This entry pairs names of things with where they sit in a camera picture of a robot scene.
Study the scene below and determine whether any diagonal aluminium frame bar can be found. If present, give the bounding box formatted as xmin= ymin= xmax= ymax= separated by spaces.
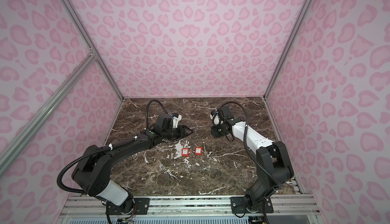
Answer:
xmin=1 ymin=51 xmax=96 ymax=176

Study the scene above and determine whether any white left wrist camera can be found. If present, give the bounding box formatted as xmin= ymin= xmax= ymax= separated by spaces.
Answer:
xmin=171 ymin=113 xmax=182 ymax=128

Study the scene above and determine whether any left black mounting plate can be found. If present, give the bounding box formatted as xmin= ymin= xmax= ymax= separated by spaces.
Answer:
xmin=106 ymin=197 xmax=150 ymax=215

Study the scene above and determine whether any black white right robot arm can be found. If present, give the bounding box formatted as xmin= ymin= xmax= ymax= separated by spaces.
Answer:
xmin=210 ymin=102 xmax=294 ymax=214

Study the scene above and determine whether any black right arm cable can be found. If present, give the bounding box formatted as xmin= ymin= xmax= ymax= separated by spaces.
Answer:
xmin=219 ymin=101 xmax=282 ymax=188

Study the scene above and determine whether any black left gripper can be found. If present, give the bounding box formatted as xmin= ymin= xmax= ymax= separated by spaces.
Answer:
xmin=162 ymin=124 xmax=195 ymax=141

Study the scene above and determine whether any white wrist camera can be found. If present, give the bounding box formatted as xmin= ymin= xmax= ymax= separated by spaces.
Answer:
xmin=171 ymin=113 xmax=182 ymax=128
xmin=210 ymin=110 xmax=221 ymax=126

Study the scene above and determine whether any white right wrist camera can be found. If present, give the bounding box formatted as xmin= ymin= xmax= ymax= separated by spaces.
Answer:
xmin=210 ymin=110 xmax=221 ymax=126

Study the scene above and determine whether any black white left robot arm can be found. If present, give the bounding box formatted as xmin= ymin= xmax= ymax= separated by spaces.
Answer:
xmin=57 ymin=113 xmax=194 ymax=208

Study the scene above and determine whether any black mounting plate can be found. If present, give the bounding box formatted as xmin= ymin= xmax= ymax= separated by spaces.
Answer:
xmin=230 ymin=196 xmax=274 ymax=215
xmin=106 ymin=197 xmax=150 ymax=215

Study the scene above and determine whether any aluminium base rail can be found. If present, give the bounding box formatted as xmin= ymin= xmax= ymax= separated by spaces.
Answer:
xmin=57 ymin=194 xmax=324 ymax=224

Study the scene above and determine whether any red padlock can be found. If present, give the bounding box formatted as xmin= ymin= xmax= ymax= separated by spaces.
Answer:
xmin=194 ymin=147 xmax=203 ymax=155
xmin=182 ymin=148 xmax=190 ymax=157

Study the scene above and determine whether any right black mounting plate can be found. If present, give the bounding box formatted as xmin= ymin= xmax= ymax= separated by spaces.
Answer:
xmin=230 ymin=196 xmax=274 ymax=215

